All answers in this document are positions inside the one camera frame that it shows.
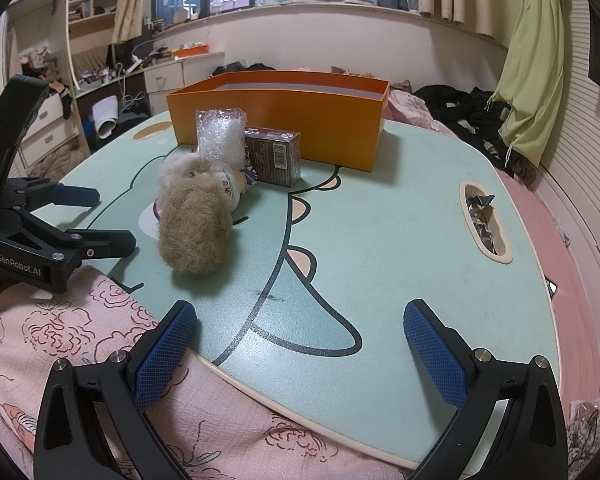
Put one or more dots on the tan fluffy pompom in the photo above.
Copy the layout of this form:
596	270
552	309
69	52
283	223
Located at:
195	225

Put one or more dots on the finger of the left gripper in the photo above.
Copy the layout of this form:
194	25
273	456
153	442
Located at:
100	244
63	195

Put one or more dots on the green hanging cloth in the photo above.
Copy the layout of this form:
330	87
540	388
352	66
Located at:
533	77

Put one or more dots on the dark brown small carton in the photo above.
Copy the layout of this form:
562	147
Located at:
274	155

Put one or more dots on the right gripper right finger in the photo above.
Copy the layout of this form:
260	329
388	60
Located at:
531	440

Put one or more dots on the white fluffy pompom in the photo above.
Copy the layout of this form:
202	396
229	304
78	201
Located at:
181	165

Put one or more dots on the black clothes on bed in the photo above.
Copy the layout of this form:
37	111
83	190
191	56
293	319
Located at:
470	117

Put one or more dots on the black clothes pile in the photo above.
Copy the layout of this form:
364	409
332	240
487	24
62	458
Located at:
236	67

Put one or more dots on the orange cardboard box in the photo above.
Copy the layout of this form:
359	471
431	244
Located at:
339	116

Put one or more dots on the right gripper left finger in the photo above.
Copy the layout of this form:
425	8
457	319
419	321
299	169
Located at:
69	440

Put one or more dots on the small orange box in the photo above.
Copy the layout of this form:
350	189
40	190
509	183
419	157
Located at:
186	52

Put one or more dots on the white rolled object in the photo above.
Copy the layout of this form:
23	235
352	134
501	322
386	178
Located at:
105	115

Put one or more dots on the white drawer cabinet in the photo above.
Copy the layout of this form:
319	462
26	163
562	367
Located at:
50	131

